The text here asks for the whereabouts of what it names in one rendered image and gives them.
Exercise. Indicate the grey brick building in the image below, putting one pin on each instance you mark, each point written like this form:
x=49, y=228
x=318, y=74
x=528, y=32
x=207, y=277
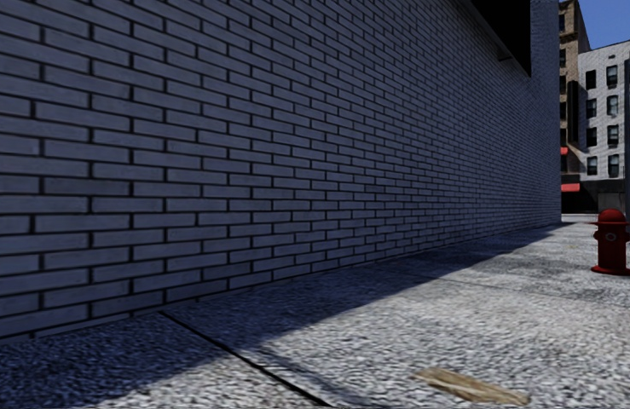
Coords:
x=243, y=153

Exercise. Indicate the brown stone building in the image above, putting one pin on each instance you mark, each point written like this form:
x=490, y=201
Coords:
x=568, y=102

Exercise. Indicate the white brick building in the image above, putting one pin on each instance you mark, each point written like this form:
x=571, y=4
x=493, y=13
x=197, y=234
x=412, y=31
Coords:
x=601, y=133

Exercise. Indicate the red fire hydrant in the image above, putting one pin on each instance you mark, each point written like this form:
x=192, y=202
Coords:
x=612, y=245

